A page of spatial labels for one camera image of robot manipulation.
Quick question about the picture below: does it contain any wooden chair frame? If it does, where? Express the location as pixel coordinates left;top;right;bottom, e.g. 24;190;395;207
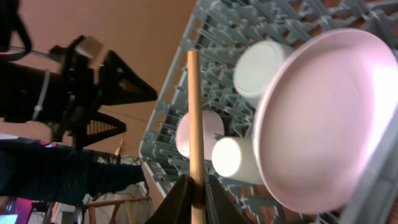
82;196;152;224

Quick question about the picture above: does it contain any white cup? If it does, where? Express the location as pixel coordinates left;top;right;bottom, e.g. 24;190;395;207
211;137;263;185

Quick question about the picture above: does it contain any grey white bowl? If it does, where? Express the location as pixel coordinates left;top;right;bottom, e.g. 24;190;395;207
233;40;295;107

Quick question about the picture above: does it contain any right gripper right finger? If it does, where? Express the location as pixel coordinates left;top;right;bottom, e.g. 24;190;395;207
205;175;249;224

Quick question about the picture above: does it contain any dark cloth in background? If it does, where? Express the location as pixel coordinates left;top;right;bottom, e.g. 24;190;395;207
1;139;146;205

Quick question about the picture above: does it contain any large white plate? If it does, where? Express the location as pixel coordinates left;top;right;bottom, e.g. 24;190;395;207
252;28;397;214

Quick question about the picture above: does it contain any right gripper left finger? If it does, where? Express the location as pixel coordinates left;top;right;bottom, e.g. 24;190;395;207
145;174;193;224

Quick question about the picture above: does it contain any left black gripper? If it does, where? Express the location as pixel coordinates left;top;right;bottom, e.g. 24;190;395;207
46;35;158;149

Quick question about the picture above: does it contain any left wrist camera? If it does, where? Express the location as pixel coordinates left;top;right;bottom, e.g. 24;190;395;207
75;35;103;60

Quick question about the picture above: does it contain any wooden chopstick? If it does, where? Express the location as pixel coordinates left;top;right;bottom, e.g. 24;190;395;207
187;50;206;224

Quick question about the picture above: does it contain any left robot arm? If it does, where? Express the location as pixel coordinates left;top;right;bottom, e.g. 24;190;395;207
1;1;157;150

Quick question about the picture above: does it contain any grey plastic dish rack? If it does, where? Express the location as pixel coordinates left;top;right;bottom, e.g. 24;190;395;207
140;1;397;206

